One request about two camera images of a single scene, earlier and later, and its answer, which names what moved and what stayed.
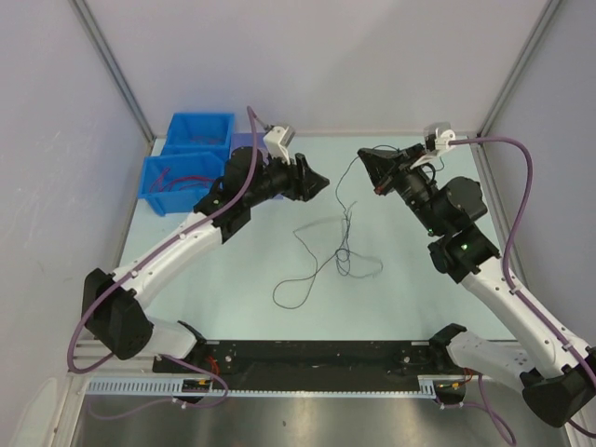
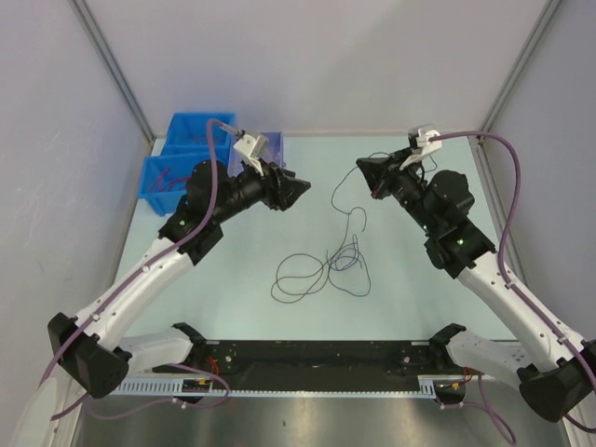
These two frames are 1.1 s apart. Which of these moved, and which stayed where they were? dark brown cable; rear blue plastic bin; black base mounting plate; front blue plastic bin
Moved: dark brown cable
Stayed: rear blue plastic bin; front blue plastic bin; black base mounting plate
